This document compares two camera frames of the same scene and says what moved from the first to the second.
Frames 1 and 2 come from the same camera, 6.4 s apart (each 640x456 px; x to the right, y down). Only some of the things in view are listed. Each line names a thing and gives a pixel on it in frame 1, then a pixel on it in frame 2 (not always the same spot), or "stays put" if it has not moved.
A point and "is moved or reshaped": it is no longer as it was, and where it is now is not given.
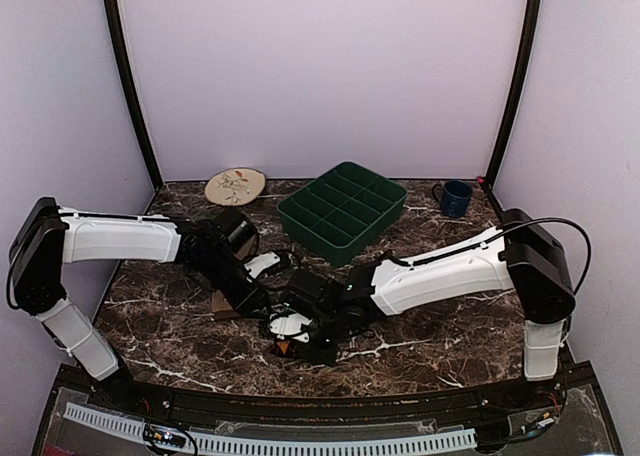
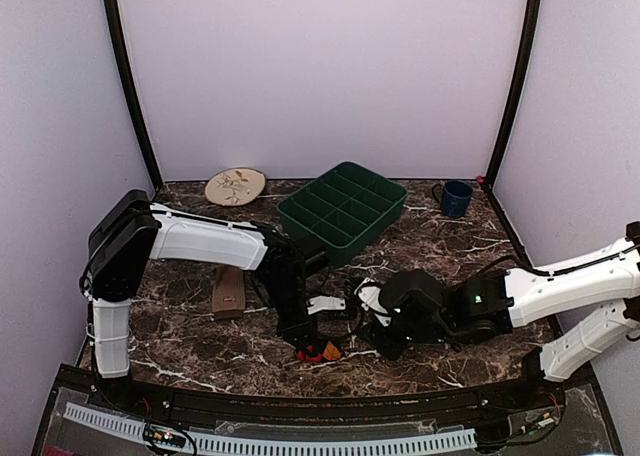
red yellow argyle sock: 283,345 is moved or reshaped
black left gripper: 253,298 to 294,332
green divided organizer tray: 340,212 stays put
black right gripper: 304,346 to 379,337
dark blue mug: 455,198 stays put
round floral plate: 233,187 stays put
